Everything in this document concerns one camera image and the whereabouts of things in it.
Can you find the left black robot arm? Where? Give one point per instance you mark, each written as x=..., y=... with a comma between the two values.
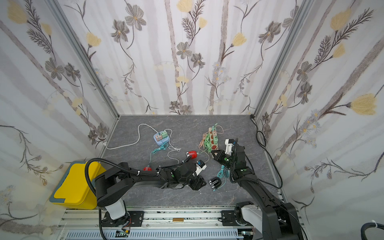
x=109, y=187

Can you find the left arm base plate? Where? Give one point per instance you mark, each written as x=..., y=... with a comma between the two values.
x=130, y=219

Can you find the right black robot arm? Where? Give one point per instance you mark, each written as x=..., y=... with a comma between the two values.
x=273, y=218

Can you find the yellow lidded box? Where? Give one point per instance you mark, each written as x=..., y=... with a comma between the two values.
x=73, y=192

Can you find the black shaver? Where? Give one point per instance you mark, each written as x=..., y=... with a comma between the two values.
x=215, y=183

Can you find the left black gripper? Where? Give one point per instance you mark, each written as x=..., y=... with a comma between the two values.
x=198, y=185

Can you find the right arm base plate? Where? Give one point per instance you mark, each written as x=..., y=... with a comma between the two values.
x=229, y=219

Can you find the blue round power cube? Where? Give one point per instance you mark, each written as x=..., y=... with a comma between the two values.
x=161, y=138

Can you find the beige power strip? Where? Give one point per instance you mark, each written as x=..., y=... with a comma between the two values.
x=213, y=138

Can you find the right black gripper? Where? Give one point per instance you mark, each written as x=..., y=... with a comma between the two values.
x=224, y=159

